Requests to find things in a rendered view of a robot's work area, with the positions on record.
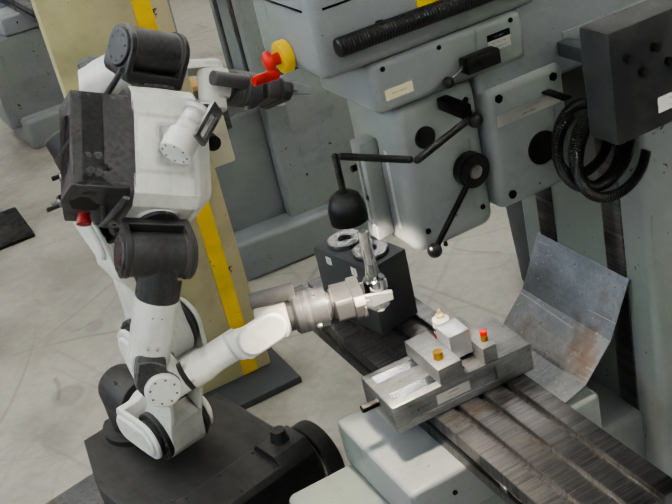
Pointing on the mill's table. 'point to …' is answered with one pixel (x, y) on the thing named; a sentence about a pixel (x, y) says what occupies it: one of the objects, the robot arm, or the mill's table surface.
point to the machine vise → (402, 383)
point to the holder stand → (334, 254)
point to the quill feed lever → (477, 168)
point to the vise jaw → (450, 369)
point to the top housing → (317, 39)
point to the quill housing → (424, 183)
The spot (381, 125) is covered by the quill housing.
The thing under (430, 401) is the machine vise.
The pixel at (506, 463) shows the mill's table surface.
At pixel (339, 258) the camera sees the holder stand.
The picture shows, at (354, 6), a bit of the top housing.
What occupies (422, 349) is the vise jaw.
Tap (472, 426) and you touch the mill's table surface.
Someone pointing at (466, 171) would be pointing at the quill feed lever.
